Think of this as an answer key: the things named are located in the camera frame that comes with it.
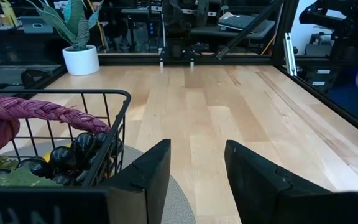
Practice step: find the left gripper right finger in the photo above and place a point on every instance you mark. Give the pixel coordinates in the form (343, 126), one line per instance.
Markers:
(256, 193)

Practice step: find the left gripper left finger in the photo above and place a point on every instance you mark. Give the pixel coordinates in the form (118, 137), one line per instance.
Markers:
(141, 193)

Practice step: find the black grape bunch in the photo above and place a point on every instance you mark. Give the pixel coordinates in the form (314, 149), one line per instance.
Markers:
(84, 144)

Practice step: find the purple onion braid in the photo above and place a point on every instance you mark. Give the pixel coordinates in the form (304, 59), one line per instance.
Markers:
(26, 109)

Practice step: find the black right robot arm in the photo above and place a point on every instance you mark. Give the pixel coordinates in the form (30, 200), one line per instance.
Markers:
(179, 31)

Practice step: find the gray round mat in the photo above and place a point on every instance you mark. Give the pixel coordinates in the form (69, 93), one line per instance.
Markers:
(179, 205)

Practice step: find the black box white labels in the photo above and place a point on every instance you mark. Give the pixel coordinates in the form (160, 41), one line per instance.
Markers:
(309, 77)

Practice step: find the person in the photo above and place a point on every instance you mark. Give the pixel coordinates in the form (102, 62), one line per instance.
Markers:
(346, 99)

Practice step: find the potted plant white pot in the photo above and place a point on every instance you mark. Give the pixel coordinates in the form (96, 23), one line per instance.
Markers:
(81, 62)

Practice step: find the gray desk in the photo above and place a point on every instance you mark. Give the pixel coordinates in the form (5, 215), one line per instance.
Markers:
(207, 31)

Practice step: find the dark laptop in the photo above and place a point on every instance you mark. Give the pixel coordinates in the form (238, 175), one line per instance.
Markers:
(241, 22)

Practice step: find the gray storage bin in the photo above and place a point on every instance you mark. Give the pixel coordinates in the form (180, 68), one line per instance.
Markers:
(36, 28)

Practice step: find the silver metal bracket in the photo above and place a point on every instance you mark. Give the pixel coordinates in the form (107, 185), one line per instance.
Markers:
(290, 56)

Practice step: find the black diagonal frame strut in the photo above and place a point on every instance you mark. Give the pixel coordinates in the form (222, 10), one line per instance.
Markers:
(247, 31)

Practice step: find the black vertical frame post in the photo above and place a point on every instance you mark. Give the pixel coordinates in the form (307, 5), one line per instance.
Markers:
(286, 18)

